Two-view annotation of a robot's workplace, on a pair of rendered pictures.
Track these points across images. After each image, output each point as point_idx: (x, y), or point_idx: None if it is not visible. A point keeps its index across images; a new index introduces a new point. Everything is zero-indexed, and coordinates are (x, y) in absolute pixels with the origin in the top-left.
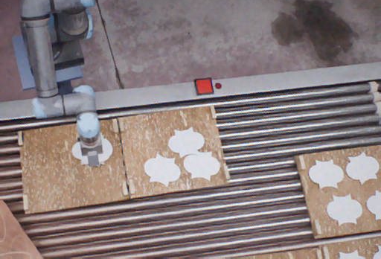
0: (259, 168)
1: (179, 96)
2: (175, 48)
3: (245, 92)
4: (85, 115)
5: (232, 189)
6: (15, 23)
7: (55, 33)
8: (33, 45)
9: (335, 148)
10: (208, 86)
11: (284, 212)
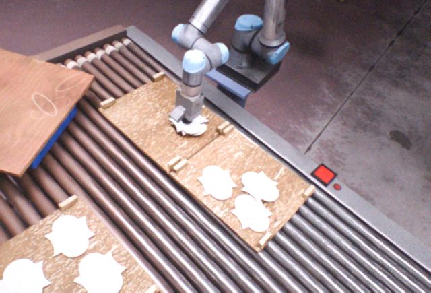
0: (300, 276)
1: (295, 161)
2: None
3: (357, 213)
4: (199, 52)
5: (254, 262)
6: (255, 102)
7: (252, 36)
8: None
9: None
10: (327, 177)
11: None
